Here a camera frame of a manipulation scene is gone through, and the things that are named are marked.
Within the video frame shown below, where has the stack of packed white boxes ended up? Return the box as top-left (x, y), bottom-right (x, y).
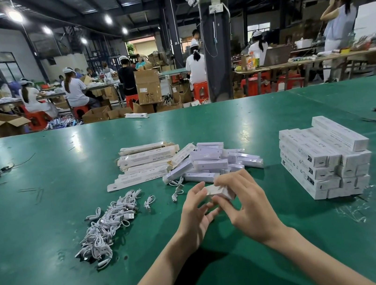
top-left (275, 108), bottom-right (376, 206)

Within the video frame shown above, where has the small white lamp unit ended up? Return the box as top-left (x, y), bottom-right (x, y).
top-left (204, 181), bottom-right (237, 205)

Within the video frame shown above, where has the large white board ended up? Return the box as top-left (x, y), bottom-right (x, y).
top-left (349, 0), bottom-right (376, 40)

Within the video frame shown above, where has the long white box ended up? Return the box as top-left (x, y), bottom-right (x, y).
top-left (124, 110), bottom-right (149, 122)

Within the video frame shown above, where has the dark steel pillar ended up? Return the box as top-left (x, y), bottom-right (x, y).
top-left (194, 0), bottom-right (247, 103)

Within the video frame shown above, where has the long wooden work table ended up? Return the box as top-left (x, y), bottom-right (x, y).
top-left (233, 44), bottom-right (376, 97)

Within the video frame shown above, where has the low brown cardboard box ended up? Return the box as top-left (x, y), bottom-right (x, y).
top-left (81, 105), bottom-right (113, 124)

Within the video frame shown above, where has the orange drink carton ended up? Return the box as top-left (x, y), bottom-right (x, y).
top-left (245, 53), bottom-right (257, 71)

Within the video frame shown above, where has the single white charging cable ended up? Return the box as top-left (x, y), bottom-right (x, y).
top-left (168, 176), bottom-right (188, 203)
top-left (142, 195), bottom-right (158, 213)

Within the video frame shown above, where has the heap of white lamp bars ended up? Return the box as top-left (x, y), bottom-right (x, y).
top-left (158, 133), bottom-right (266, 191)

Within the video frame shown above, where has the tall brown cardboard box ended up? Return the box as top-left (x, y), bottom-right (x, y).
top-left (134, 67), bottom-right (164, 106)

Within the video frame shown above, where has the pile of flat white cartons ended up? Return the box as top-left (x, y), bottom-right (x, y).
top-left (101, 136), bottom-right (201, 193)

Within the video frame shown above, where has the person's right forearm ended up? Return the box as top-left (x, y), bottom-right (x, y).
top-left (260, 213), bottom-right (376, 285)

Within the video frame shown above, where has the heap of blue white tubes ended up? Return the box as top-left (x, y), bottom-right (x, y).
top-left (43, 113), bottom-right (84, 131)

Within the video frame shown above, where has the red plastic stool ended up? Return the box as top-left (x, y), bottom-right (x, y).
top-left (240, 75), bottom-right (270, 98)
top-left (19, 102), bottom-right (54, 134)
top-left (274, 72), bottom-right (306, 92)
top-left (72, 104), bottom-right (91, 121)
top-left (192, 81), bottom-right (211, 104)
top-left (125, 94), bottom-right (141, 111)

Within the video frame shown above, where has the pile of white charging cables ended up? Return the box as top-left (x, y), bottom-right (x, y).
top-left (66, 188), bottom-right (153, 273)

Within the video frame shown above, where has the person's left hand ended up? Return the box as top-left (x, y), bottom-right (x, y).
top-left (168, 179), bottom-right (228, 253)

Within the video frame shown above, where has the person's right hand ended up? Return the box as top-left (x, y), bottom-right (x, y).
top-left (208, 163), bottom-right (290, 252)

